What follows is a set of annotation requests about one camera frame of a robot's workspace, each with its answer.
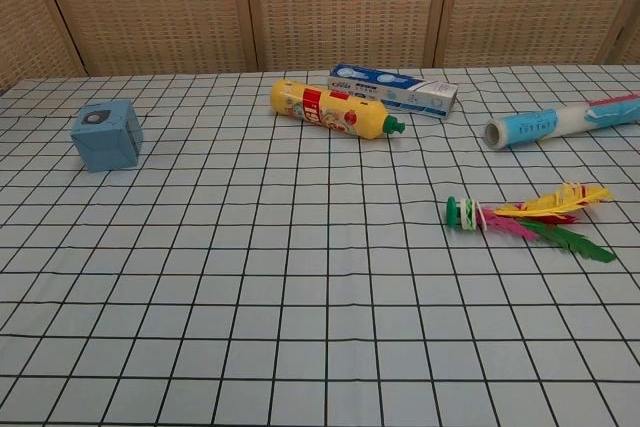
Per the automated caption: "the colourful feather shuttlecock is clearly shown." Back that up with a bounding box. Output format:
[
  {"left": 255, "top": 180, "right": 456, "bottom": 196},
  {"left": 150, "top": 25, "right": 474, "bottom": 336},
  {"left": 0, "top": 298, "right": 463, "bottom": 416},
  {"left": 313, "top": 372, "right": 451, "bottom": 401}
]
[{"left": 445, "top": 182, "right": 618, "bottom": 264}]

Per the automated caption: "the yellow detergent bottle green cap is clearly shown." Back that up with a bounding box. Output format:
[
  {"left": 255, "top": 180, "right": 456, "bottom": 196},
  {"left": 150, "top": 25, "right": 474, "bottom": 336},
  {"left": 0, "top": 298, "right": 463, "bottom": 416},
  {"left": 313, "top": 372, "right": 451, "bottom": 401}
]
[{"left": 270, "top": 78, "right": 408, "bottom": 142}]

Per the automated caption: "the blue white toothpaste box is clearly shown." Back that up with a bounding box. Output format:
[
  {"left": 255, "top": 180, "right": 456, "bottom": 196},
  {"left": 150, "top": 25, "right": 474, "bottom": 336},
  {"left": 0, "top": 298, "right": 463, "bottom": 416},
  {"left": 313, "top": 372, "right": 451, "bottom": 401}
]
[{"left": 327, "top": 63, "right": 460, "bottom": 120}]

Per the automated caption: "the light blue grid tablecloth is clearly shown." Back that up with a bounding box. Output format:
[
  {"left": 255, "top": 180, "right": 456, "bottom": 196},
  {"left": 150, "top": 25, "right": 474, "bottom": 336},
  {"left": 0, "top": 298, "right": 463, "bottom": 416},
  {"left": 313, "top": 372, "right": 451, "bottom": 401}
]
[{"left": 0, "top": 63, "right": 640, "bottom": 427}]

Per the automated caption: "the woven bamboo folding screen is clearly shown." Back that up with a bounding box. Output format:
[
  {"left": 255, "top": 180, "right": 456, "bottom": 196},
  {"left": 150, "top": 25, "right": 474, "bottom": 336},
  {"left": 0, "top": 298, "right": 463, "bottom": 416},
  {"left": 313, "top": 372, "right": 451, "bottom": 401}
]
[{"left": 0, "top": 0, "right": 640, "bottom": 93}]

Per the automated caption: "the small blue cardboard box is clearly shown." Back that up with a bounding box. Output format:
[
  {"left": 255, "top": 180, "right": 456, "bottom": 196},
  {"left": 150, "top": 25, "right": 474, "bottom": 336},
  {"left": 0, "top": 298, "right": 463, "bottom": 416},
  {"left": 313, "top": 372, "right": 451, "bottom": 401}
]
[{"left": 69, "top": 99, "right": 144, "bottom": 174}]

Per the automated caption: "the blue white cling film roll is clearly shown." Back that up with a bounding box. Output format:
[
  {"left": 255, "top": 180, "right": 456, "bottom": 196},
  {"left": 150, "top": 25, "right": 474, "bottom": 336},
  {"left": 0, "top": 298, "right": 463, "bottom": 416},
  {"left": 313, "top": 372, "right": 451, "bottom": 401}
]
[{"left": 483, "top": 93, "right": 640, "bottom": 151}]

